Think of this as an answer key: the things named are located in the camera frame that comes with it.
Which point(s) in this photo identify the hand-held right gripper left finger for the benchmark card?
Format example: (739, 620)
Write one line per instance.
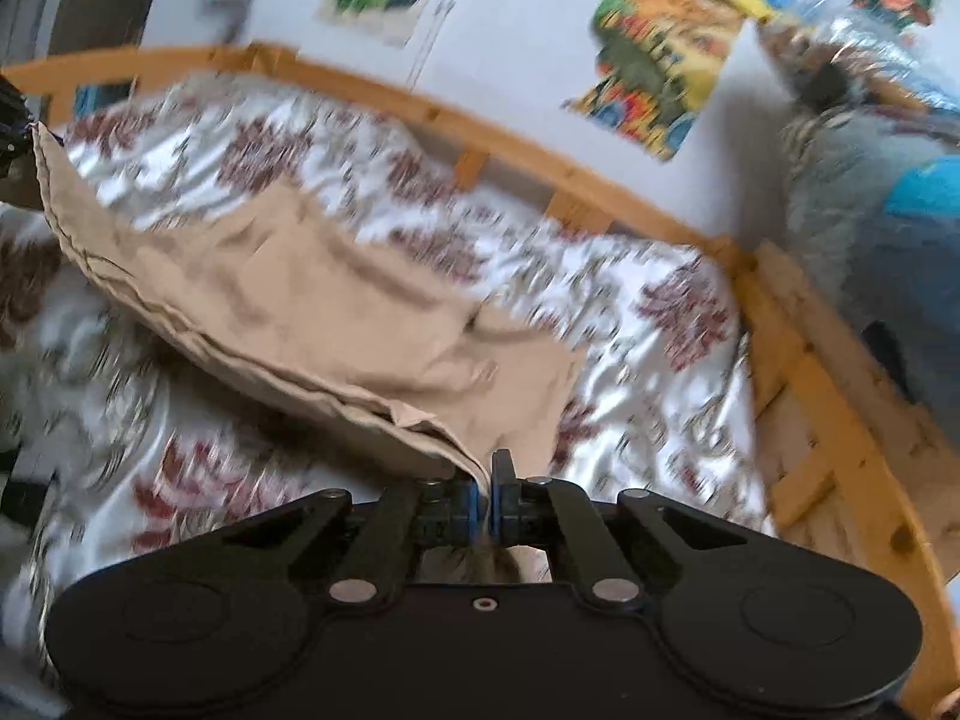
(471, 511)

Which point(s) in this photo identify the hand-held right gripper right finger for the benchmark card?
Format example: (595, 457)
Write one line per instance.
(501, 504)

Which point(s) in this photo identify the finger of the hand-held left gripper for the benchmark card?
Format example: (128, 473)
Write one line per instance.
(13, 142)

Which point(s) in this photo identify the tan hooded jacket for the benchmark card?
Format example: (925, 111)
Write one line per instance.
(300, 300)

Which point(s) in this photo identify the plastic bag of clothes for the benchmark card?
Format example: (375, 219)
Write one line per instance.
(862, 202)

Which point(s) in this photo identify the blue box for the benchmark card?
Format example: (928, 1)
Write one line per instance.
(94, 100)

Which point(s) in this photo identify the floral satin bedsheet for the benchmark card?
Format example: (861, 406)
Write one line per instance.
(652, 405)

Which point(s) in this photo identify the wooden bed frame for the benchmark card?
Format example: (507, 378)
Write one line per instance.
(337, 77)

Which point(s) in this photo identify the white wall pipe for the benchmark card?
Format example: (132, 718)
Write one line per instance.
(442, 15)

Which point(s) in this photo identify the landscape wall poster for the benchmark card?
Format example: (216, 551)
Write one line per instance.
(652, 67)

